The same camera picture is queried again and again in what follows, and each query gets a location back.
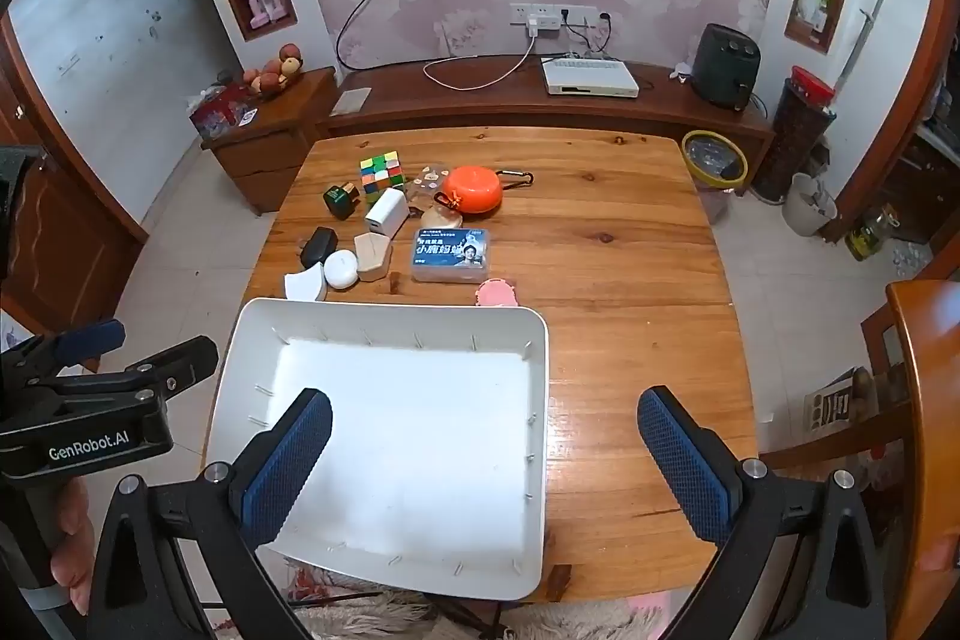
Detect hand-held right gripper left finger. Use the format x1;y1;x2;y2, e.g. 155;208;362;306
86;387;335;640

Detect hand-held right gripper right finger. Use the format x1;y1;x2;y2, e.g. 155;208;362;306
636;385;891;640

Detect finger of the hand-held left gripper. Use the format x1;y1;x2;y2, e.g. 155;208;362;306
0;319;127;390
30;334;220;414

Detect white plastic tray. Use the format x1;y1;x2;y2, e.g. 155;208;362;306
204;297;551;602

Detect white curved plastic piece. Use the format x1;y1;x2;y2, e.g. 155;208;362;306
283;265;328;304

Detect black power adapter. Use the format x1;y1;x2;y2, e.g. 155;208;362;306
296;226;338;266

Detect white round case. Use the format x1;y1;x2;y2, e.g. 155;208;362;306
322;250;362;292

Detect beige wooden block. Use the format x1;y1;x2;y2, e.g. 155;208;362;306
354;233;394;281

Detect green jar with gold lid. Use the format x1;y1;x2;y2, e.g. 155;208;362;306
323;181;362;223

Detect clear box with blue label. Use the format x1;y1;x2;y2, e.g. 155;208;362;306
411;227;490;284

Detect person's left hand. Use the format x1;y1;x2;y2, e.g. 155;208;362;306
46;479;95;615

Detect wooden door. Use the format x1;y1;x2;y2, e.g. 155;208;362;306
0;10;147;371

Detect printed paper box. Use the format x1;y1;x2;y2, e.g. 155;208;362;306
802;370;860;435

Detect shaggy rug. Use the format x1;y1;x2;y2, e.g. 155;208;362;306
217;565;676;640

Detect wooden side cabinet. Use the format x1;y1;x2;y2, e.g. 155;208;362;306
201;66;340;215

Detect red gift box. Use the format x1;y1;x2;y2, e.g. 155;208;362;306
189;85;260;142

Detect white charger block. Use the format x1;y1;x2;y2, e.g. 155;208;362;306
364;190;410;235

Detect wooden chair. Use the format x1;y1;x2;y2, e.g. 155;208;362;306
757;280;960;640

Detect colourful puzzle cube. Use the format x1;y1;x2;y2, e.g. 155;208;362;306
358;151;406;199

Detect white bucket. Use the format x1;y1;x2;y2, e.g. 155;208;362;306
782;171;841;236

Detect gold compact mirror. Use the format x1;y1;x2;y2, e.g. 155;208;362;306
409;201;455;230

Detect yellow-green bottles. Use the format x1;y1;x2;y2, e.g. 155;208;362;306
846;205;897;262

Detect decorative peaches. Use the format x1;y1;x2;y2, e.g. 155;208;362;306
244;44;305;94

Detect yellow trash bin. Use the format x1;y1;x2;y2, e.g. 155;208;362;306
681;130;749;221

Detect orange round pouch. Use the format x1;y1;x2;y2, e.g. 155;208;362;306
441;164;505;217

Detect dark canister with red lid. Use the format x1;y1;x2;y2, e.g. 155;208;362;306
752;66;837;202

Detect long wooden television cabinet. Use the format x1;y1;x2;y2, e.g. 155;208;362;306
315;53;777;176

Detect white set-top box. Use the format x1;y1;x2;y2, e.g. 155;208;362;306
541;56;642;101

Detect dark green bag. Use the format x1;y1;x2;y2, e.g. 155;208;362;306
691;23;762;111

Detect sheathed sword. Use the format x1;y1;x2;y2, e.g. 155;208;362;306
836;0;890;94

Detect black television cable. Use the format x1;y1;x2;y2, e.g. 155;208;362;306
335;0;395;73

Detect white cable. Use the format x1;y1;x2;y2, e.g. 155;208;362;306
422;32;542;91

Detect black outlet cables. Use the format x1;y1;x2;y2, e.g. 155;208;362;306
559;12;612;60

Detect white wall outlets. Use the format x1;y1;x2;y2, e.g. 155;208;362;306
510;2;612;30

